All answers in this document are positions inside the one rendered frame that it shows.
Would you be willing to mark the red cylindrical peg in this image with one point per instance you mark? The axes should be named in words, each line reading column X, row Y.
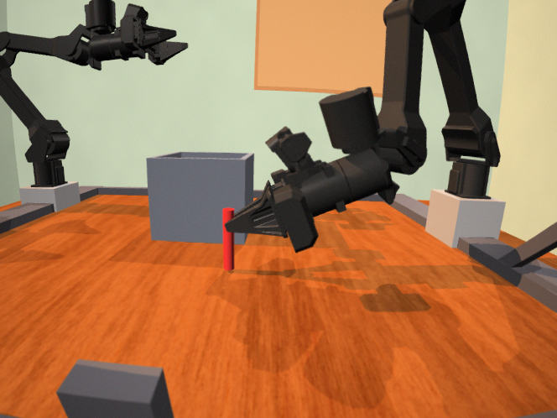
column 228, row 240

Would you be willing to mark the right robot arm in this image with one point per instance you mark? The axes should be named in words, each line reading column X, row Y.
column 352, row 122

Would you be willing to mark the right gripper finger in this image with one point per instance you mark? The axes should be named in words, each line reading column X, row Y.
column 259, row 219
column 258, row 200

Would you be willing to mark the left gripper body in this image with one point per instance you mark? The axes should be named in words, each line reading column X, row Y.
column 128, row 35

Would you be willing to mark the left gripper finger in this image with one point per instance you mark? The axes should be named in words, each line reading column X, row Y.
column 149, row 36
column 169, row 49

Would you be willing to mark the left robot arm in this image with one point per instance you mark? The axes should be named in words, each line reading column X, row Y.
column 49, row 137

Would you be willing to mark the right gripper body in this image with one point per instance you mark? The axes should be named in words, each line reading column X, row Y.
column 325, row 191

